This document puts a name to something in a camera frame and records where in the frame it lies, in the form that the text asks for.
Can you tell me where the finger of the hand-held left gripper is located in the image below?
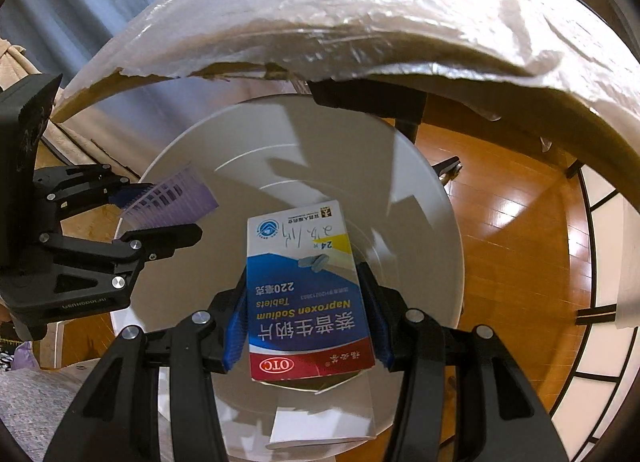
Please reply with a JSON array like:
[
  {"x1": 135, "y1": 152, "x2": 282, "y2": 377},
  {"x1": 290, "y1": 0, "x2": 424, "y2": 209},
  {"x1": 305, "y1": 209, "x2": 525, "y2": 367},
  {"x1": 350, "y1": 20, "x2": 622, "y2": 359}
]
[
  {"x1": 39, "y1": 223, "x2": 204, "y2": 299},
  {"x1": 32, "y1": 165, "x2": 157, "y2": 217}
]

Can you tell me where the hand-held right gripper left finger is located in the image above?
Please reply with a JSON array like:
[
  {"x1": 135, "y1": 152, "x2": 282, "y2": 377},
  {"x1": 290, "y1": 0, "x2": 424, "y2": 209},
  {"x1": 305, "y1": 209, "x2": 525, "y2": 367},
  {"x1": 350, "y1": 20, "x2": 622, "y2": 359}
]
[{"x1": 42, "y1": 267, "x2": 250, "y2": 462}]

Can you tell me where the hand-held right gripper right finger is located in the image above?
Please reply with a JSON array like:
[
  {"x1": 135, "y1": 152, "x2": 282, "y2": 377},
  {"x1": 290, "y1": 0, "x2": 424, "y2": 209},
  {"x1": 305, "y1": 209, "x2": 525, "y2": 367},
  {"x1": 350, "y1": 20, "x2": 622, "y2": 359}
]
[{"x1": 356, "y1": 262, "x2": 571, "y2": 462}]

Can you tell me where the purple packet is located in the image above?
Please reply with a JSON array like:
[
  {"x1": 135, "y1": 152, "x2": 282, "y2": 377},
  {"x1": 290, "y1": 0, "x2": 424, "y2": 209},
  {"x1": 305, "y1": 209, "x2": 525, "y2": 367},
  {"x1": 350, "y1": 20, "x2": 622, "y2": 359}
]
[{"x1": 120, "y1": 165, "x2": 220, "y2": 231}]

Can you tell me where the blue white medicine box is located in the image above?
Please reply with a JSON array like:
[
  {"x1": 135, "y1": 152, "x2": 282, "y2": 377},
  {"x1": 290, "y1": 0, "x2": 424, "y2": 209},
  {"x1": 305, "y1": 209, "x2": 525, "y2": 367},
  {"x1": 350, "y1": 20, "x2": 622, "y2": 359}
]
[{"x1": 246, "y1": 200, "x2": 379, "y2": 448}]

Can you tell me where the white round bin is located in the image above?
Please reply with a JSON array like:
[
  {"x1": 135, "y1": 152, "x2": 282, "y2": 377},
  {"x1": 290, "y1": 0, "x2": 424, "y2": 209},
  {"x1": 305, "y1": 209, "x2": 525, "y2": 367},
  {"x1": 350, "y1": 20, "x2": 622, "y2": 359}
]
[{"x1": 114, "y1": 95, "x2": 464, "y2": 462}]

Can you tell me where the blue curtain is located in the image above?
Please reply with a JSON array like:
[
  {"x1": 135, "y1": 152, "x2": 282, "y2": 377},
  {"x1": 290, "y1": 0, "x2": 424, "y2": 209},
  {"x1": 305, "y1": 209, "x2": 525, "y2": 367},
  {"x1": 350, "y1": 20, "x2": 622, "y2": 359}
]
[{"x1": 0, "y1": 0, "x2": 237, "y2": 89}]

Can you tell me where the grey fuzzy cloth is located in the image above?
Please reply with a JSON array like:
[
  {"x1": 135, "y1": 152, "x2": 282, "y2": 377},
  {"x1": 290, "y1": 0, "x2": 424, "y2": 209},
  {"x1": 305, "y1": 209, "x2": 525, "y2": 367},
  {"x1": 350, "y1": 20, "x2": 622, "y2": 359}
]
[{"x1": 0, "y1": 367, "x2": 96, "y2": 462}]

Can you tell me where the white panel sliding door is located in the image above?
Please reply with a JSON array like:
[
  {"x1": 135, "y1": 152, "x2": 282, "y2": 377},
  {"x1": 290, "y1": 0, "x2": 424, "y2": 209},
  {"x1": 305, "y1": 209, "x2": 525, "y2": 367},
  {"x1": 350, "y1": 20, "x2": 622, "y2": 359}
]
[{"x1": 550, "y1": 157, "x2": 640, "y2": 462}]

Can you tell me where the table with plastic cover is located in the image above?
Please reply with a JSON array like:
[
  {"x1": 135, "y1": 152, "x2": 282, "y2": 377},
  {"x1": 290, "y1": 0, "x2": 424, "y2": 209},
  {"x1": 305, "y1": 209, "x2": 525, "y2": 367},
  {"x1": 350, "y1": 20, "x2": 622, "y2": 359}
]
[{"x1": 50, "y1": 0, "x2": 640, "y2": 154}]

